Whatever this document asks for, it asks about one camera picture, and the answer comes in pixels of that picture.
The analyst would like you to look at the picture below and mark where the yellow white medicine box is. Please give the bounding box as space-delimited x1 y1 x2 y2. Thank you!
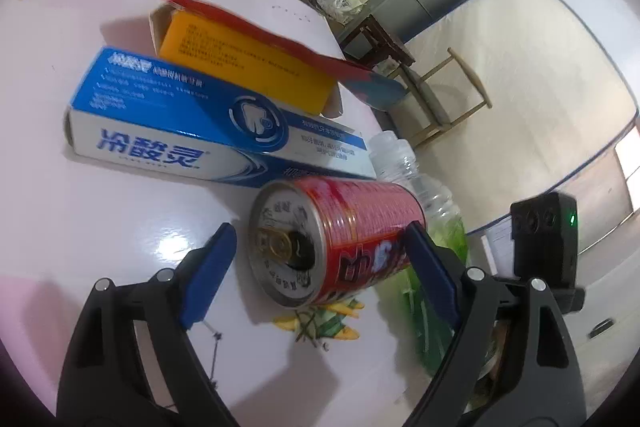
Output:
149 4 343 118

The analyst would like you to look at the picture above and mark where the cream mattress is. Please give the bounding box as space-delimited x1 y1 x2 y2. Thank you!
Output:
400 0 640 238

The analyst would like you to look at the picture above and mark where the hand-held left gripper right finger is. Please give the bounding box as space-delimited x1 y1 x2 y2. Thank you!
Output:
400 221 586 427

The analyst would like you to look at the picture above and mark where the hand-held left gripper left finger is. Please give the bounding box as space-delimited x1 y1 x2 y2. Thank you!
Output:
56 222 238 427

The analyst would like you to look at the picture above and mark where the red snack bag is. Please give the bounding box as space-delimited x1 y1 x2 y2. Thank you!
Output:
131 0 408 112

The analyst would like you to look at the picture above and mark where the dark wooden stool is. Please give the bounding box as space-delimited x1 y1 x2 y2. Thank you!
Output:
340 14 416 68

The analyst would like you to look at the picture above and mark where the red drink can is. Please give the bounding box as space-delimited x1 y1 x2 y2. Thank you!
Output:
248 177 428 310

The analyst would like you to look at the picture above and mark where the green plastic bottle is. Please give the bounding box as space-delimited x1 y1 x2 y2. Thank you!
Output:
367 131 471 378

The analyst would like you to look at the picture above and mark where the wooden chair dark seat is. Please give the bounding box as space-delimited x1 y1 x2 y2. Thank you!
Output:
395 48 493 148

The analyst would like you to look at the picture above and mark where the blue white toothpaste box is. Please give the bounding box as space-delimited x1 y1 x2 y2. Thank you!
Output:
64 47 377 188

